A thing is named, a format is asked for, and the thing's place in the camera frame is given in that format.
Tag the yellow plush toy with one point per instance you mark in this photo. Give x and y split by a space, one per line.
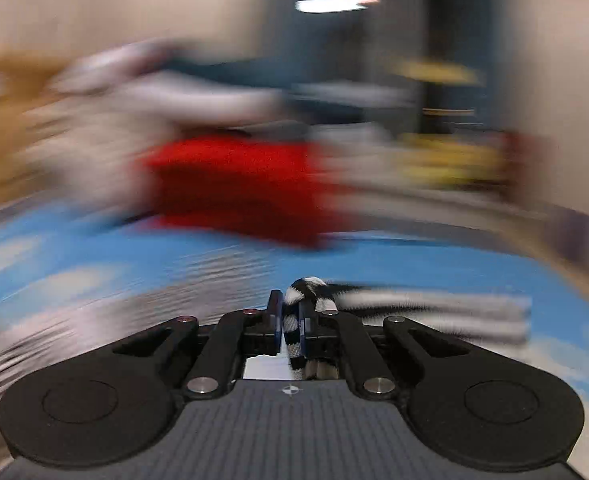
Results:
447 160

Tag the blue white printed bedsheet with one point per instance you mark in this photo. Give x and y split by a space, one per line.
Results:
174 265

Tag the red folded blanket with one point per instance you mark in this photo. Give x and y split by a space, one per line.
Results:
239 185

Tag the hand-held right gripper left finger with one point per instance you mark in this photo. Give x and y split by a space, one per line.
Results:
276 320

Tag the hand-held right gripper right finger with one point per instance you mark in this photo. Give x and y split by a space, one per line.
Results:
302 327

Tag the white black striped small garment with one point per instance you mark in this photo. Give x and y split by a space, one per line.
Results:
424 310

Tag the white folded towel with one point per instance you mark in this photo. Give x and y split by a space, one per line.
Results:
99 160

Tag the blue shark plush toy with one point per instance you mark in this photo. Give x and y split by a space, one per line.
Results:
234 70

